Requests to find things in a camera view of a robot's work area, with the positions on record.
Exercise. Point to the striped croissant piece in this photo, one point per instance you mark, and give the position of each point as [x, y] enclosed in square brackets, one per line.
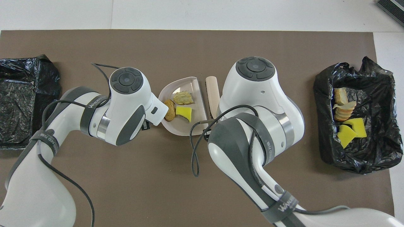
[341, 95]
[344, 111]

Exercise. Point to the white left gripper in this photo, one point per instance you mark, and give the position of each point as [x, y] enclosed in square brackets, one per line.
[157, 110]

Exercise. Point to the beige plastic dustpan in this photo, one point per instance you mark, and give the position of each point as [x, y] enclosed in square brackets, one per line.
[184, 127]

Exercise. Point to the brown fried nugget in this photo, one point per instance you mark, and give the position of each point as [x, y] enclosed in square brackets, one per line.
[169, 110]

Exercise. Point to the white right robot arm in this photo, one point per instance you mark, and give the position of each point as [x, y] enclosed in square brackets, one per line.
[252, 94]

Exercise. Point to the brown table mat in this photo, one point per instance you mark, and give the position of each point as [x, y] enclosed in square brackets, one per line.
[142, 189]

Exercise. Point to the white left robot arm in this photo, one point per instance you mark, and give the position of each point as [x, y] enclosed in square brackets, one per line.
[31, 195]

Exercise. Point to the yellow sponge piece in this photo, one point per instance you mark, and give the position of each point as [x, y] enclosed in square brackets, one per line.
[358, 126]
[346, 136]
[184, 113]

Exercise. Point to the pale beige bread chunk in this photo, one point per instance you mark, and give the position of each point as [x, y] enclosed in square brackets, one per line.
[183, 98]

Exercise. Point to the grey ribbed device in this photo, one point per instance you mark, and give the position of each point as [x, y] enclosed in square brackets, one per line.
[394, 8]

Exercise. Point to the black bag lined bin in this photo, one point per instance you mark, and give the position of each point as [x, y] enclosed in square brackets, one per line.
[41, 78]
[378, 154]

